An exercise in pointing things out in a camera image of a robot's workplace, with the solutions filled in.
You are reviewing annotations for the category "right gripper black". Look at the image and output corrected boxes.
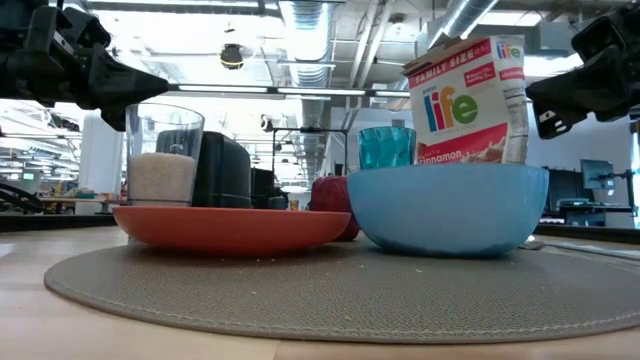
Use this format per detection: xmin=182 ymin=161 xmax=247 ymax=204
xmin=524 ymin=0 xmax=640 ymax=141

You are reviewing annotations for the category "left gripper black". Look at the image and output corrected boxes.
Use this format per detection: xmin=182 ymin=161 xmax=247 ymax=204
xmin=0 ymin=0 xmax=171 ymax=133

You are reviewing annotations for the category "Life cinnamon cereal box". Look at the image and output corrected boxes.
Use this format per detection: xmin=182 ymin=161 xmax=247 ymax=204
xmin=403 ymin=34 xmax=530 ymax=165

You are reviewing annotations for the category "red apple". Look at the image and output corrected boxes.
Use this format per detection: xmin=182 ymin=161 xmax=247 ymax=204
xmin=309 ymin=175 xmax=361 ymax=242

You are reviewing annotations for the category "computer monitor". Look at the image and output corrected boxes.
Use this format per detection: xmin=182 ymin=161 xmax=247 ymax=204
xmin=579 ymin=158 xmax=617 ymax=191

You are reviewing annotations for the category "glass with white grains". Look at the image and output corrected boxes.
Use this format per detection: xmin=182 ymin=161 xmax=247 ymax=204
xmin=125 ymin=102 xmax=205 ymax=207

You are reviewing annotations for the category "black ceiling dome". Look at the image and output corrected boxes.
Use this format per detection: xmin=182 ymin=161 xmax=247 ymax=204
xmin=219 ymin=43 xmax=245 ymax=71

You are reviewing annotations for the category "black two-slot toaster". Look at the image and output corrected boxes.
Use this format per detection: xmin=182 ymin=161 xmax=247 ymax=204
xmin=155 ymin=130 xmax=253 ymax=209

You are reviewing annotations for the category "ceiling light strip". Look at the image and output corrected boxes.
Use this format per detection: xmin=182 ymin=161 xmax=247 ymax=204
xmin=177 ymin=83 xmax=369 ymax=97

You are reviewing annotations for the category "blue bowl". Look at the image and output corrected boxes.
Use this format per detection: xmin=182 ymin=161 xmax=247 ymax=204
xmin=347 ymin=163 xmax=550 ymax=259

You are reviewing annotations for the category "orange plate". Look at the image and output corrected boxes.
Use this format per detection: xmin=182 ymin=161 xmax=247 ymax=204
xmin=112 ymin=205 xmax=353 ymax=259

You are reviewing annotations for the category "teal transparent tumbler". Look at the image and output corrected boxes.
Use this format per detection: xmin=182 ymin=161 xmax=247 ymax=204
xmin=357 ymin=126 xmax=417 ymax=171

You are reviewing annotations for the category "round grey placemat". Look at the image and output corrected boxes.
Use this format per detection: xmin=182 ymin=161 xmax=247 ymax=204
xmin=43 ymin=237 xmax=640 ymax=345

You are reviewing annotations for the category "silver ventilation duct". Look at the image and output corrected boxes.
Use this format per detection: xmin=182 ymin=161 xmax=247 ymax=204
xmin=427 ymin=0 xmax=501 ymax=49
xmin=277 ymin=0 xmax=334 ymax=89

